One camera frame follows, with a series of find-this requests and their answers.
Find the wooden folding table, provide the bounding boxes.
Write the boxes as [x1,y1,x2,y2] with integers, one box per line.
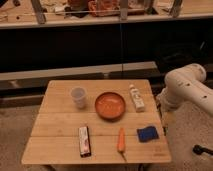
[22,80,171,165]

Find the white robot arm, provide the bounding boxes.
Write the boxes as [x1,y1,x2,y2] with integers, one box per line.
[157,63,213,117]

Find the white tube bottle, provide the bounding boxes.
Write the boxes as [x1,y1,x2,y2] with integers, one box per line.
[129,84,145,112]

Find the clear plastic cup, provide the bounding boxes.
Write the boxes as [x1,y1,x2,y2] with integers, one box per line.
[71,87,86,109]

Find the black caster wheel base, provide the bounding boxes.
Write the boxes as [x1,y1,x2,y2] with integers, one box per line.
[193,145,213,156]

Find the orange ceramic bowl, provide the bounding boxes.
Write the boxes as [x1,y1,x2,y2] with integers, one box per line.
[95,92,126,120]

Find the blue sponge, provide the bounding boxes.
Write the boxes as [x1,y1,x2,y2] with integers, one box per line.
[137,126,159,142]

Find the black candy bar wrapper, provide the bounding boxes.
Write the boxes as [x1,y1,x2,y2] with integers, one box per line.
[78,126,91,157]

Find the orange carrot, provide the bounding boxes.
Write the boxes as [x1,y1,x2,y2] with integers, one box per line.
[117,128,126,161]

